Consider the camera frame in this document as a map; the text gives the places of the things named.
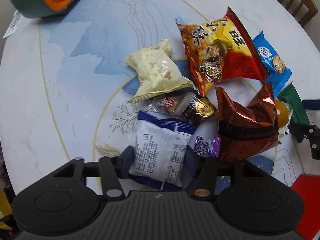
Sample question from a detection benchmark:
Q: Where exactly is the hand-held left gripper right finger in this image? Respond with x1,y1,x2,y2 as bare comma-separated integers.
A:
182,146,273,199

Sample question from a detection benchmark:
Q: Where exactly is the green snack packet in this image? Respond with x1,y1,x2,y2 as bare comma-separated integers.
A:
277,81,311,125

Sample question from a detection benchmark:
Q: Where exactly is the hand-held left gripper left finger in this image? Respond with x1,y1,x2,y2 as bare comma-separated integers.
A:
52,145,135,201

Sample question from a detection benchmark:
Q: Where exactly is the red and yellow snack bag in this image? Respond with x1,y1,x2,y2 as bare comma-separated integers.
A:
176,6,270,97

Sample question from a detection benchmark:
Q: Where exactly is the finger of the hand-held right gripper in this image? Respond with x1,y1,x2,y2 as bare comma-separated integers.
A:
302,99,320,111
288,122,320,161

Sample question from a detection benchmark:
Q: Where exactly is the red box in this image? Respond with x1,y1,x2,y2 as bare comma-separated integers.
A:
290,174,320,240

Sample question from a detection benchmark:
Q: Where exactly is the blue cookie packet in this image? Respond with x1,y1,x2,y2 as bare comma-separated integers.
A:
251,31,293,97

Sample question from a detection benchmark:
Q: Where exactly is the cream snack packet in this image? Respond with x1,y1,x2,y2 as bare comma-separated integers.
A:
124,39,198,105

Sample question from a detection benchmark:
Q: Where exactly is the white and blue snack packet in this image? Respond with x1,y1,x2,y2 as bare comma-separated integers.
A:
128,110,197,190

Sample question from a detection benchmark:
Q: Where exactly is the purple candy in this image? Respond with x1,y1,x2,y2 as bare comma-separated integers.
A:
194,135,222,157

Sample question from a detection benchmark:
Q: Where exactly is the dark candy with gold seal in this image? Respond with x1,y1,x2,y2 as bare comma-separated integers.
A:
182,96,217,128

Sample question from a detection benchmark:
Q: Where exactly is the clear red-white candy wrapper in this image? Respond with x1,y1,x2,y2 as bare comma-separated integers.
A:
147,92,198,115

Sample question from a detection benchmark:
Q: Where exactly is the white paper slip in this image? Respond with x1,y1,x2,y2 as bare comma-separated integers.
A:
2,10,24,39

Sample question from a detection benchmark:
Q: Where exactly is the brown-red foil snack bag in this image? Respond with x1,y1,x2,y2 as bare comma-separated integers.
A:
215,82,282,162

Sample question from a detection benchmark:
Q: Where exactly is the yellow object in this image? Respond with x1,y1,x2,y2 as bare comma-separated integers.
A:
0,187,13,230

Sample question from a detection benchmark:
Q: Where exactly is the yellow jelly cup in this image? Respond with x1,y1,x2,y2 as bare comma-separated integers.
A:
274,99,293,138

